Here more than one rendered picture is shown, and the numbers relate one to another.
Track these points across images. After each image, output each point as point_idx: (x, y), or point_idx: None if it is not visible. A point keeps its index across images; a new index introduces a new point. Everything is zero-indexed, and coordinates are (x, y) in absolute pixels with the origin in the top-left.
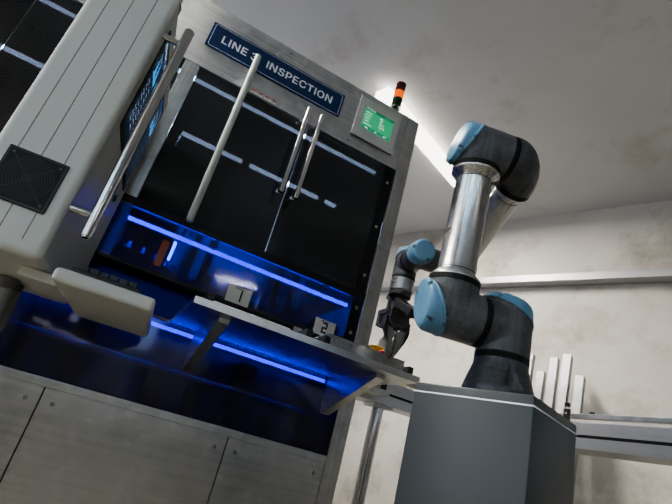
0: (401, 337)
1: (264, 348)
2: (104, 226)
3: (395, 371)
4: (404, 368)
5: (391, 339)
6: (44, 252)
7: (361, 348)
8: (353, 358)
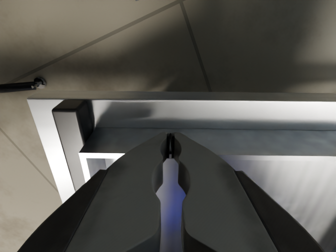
0: (112, 209)
1: None
2: None
3: (144, 95)
4: (86, 132)
5: (198, 176)
6: None
7: (300, 147)
8: (318, 94)
